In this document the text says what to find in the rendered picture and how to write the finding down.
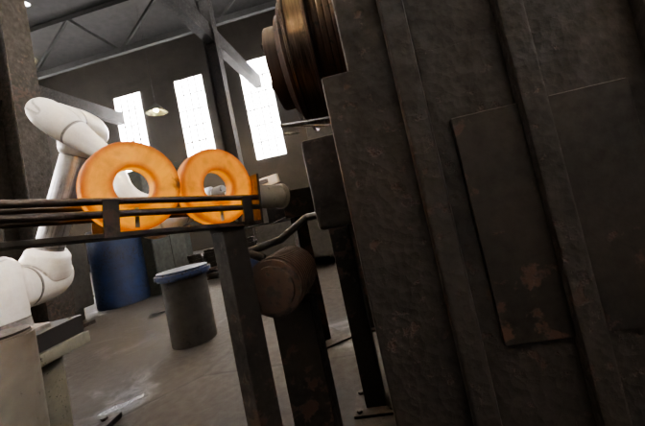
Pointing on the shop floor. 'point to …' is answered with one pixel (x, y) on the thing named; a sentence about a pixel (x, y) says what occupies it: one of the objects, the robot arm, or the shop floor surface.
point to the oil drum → (118, 272)
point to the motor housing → (298, 334)
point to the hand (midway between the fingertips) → (269, 180)
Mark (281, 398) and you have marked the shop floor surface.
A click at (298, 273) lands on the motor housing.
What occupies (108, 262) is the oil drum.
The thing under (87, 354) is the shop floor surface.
